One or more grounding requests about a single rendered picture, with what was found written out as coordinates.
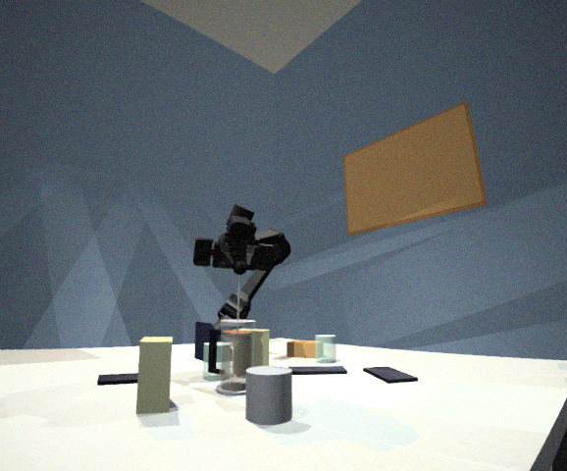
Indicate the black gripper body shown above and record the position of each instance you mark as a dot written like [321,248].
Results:
[203,251]

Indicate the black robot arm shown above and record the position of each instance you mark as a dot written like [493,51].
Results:
[241,228]

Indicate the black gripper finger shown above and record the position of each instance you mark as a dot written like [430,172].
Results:
[225,261]
[250,257]

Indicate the glass french press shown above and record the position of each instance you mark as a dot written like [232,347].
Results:
[237,348]

